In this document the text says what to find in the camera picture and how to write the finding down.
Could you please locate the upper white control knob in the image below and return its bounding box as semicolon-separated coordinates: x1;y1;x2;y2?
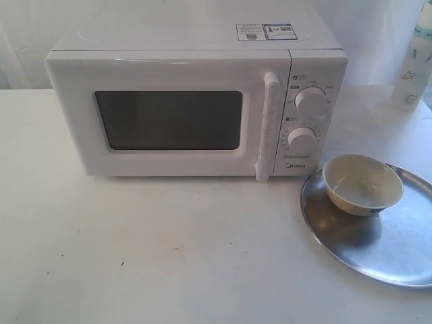
294;86;329;118

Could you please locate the lower white control knob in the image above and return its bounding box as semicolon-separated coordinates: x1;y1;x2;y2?
288;127;318;155

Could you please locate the white microwave door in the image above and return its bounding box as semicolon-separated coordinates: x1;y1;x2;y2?
45;50;292;181

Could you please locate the white control knob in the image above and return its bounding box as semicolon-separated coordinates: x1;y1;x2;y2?
288;127;318;155
294;86;329;118

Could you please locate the round steel tray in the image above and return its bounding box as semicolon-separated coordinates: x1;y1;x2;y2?
300;165;431;288

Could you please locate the white microwave oven body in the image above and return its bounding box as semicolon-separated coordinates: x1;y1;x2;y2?
51;11;347;178

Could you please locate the beige ceramic bowl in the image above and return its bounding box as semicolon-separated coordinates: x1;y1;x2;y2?
322;154;404;217

